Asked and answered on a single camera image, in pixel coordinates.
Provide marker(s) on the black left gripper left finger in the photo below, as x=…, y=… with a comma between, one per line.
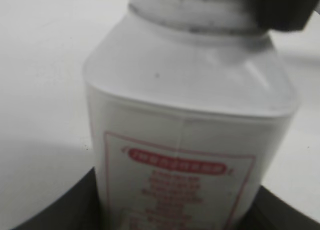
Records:
x=78, y=208

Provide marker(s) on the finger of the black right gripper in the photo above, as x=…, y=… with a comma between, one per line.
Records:
x=284, y=15

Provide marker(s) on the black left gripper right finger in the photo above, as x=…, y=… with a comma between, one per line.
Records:
x=270, y=212

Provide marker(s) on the white plastic bottle cap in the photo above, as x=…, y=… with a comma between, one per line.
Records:
x=225, y=17

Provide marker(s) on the white yili changqing yogurt bottle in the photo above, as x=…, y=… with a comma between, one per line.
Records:
x=183, y=126

